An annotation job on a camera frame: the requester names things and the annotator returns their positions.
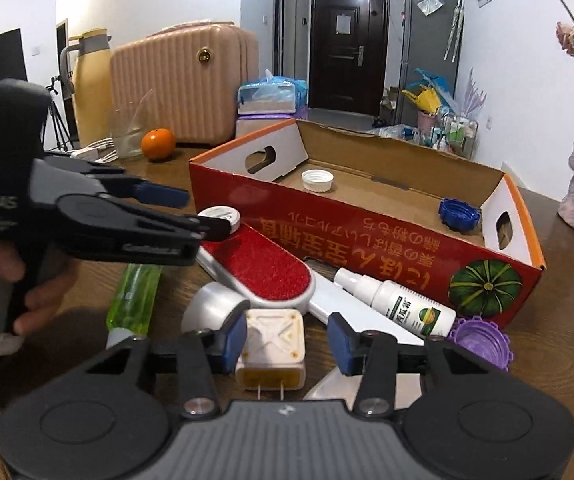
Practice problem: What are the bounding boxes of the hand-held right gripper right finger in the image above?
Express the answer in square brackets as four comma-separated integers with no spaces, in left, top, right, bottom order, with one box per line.
[328,311,498,421]

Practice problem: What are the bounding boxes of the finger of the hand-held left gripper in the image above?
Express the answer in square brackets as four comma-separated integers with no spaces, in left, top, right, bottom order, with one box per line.
[112,207,232,247]
[42,154,191,208]

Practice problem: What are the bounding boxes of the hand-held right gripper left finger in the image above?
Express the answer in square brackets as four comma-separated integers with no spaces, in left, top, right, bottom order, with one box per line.
[79,311,248,420]

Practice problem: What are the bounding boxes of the white round lid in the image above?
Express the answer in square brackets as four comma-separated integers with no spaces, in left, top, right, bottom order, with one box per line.
[199,205,242,234]

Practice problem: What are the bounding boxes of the cream charger plug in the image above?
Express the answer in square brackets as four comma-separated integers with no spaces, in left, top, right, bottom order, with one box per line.
[235,308,308,401]

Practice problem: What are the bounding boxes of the red lint brush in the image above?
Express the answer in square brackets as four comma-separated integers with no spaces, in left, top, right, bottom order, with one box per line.
[198,220,425,347]

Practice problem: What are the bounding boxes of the white spray bottle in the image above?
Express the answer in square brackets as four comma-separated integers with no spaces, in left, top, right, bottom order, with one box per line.
[333,267,458,339]

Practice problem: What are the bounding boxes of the green spray bottle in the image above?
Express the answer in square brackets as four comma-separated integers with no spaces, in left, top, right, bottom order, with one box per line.
[105,263,164,351]

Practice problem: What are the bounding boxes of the red printed cardboard box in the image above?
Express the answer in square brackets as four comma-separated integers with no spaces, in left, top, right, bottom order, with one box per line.
[188,119,546,331]

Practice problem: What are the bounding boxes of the purple bottle cap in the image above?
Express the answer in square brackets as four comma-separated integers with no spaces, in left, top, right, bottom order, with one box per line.
[449,316,514,372]

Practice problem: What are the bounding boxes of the blue bottle cap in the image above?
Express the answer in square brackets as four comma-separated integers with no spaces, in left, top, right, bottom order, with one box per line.
[438,198,483,231]

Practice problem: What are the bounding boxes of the person's left hand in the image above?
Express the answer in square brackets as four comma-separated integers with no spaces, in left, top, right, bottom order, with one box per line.
[0,237,75,337]

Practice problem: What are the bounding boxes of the white rounded plastic gadget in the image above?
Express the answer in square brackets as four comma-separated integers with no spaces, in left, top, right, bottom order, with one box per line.
[181,281,252,334]

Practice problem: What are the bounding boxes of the orange fruit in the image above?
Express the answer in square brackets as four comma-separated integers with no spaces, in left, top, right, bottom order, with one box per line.
[140,128,176,162]

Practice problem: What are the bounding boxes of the black tripod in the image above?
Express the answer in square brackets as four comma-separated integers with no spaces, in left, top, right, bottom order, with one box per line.
[41,75,76,154]

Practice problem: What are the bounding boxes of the clear glass cup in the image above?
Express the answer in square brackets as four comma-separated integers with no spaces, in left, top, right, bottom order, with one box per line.
[110,89,156,161]

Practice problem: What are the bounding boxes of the white power strip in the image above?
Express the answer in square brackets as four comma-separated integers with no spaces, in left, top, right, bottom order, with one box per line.
[69,139,118,164]

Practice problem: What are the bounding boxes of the yellow thermos kettle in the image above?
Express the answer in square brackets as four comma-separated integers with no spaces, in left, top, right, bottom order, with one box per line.
[60,31,114,149]

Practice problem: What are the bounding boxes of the pink ribbed suitcase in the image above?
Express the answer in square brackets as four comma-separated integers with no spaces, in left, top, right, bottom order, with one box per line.
[110,21,260,149]

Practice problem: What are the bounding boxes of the purple box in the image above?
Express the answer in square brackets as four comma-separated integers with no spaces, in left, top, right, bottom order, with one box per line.
[235,112,300,140]

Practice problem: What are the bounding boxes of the white bottle cap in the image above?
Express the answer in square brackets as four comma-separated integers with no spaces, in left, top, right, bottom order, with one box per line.
[301,169,336,193]

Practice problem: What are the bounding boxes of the open blue tissue pack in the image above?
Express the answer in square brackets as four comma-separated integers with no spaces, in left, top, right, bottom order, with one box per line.
[237,70,298,116]

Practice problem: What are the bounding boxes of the teal tissue pack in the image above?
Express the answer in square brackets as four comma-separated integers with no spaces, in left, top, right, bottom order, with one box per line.
[272,76,309,112]

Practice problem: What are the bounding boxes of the dark brown door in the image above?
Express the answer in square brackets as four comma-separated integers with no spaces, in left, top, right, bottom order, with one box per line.
[309,0,390,111]

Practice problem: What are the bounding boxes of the pink bucket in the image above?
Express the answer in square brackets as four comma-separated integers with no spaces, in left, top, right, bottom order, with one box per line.
[416,109,440,134]

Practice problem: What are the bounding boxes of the cart with toiletries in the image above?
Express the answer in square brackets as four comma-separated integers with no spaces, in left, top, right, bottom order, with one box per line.
[431,112,478,157]

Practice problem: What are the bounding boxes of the yellow watering can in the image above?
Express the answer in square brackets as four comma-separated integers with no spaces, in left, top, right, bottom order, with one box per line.
[401,85,440,114]

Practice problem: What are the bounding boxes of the blue open umbrella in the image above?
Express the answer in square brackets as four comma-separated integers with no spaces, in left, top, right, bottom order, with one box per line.
[414,67,460,112]

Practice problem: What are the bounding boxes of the grey refrigerator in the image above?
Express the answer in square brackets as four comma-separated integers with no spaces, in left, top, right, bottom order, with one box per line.
[397,0,463,127]

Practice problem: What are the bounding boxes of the hanging folded umbrellas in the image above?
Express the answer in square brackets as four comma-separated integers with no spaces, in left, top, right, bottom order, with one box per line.
[444,0,466,64]

